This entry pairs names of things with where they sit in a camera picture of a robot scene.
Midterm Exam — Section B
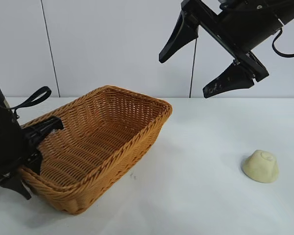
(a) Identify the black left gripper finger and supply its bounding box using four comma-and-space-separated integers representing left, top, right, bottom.
3, 168, 32, 200
26, 149, 44, 176

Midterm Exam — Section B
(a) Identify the brown woven wicker basket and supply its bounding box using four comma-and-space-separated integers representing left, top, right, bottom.
19, 84, 173, 215

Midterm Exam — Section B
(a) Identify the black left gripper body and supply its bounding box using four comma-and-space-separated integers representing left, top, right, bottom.
0, 107, 64, 186

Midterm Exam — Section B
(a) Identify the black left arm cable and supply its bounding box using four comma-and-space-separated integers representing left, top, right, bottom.
8, 86, 52, 111

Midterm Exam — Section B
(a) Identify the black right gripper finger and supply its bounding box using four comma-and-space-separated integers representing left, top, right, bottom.
158, 11, 200, 64
202, 60, 255, 98

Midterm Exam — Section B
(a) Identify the pale yellow egg yolk pastry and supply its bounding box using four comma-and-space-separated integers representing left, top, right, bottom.
242, 149, 280, 184

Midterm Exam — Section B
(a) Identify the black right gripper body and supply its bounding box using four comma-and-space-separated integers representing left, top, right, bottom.
181, 0, 284, 83

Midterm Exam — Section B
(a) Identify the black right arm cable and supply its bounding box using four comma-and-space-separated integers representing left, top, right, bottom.
271, 12, 294, 58

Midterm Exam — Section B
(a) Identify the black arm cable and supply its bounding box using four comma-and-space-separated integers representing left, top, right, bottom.
271, 12, 294, 58
8, 86, 52, 111

